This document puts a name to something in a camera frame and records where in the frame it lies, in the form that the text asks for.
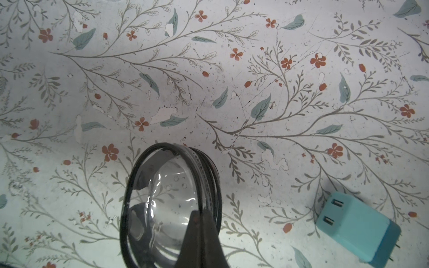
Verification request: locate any teal charger plug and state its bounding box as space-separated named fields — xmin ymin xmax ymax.
xmin=316 ymin=192 xmax=402 ymax=268

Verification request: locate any black rimmed round lid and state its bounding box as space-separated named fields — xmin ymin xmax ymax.
xmin=120 ymin=143 xmax=222 ymax=268

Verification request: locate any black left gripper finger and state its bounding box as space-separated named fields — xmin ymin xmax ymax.
xmin=175 ymin=209 xmax=229 ymax=268

